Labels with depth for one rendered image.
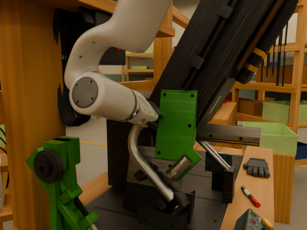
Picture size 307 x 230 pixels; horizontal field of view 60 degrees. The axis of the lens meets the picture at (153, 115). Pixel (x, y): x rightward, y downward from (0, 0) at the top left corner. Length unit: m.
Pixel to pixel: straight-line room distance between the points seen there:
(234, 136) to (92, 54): 0.51
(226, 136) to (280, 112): 2.69
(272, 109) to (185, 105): 2.88
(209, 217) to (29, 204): 0.51
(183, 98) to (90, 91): 0.36
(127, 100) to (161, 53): 1.06
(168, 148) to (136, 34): 0.41
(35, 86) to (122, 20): 0.37
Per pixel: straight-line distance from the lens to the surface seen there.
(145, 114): 0.65
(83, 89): 0.53
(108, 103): 0.52
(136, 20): 0.48
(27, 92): 0.76
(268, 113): 3.67
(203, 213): 0.88
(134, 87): 1.42
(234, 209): 0.92
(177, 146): 0.79
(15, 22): 0.77
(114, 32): 0.50
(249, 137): 0.87
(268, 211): 0.94
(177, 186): 0.82
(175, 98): 0.80
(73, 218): 0.68
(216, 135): 0.88
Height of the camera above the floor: 1.33
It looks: 9 degrees down
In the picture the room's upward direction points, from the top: straight up
